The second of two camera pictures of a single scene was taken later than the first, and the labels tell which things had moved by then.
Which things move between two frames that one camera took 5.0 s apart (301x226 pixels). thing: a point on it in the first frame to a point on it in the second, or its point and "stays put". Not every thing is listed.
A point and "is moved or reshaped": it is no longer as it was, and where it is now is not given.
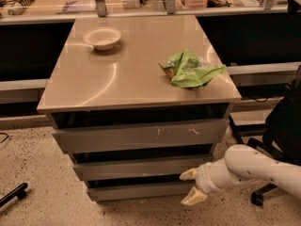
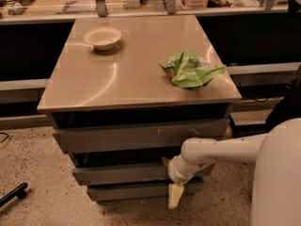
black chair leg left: [19, 192] stays put
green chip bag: [185, 69] stays put
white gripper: [203, 178] to [176, 175]
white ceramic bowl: [103, 39] stays put
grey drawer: [137, 166] is moved or reshaped
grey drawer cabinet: [113, 106] stays put
